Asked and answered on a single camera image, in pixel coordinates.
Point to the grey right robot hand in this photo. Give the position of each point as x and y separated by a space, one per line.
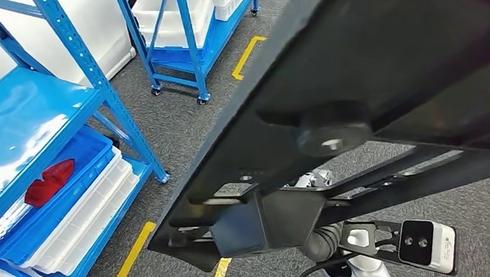
314 179

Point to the black plastic car part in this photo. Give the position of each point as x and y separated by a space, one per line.
398 50

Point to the red plastic part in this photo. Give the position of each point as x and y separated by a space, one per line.
49 183

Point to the blue metal shelf rack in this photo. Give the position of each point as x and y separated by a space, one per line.
10 124

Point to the clear plastic part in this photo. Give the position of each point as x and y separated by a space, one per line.
6 223

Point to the blue rack on casters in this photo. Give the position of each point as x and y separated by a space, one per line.
191 48

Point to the white car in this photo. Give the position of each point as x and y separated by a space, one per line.
113 33

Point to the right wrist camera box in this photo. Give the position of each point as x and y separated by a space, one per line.
430 245

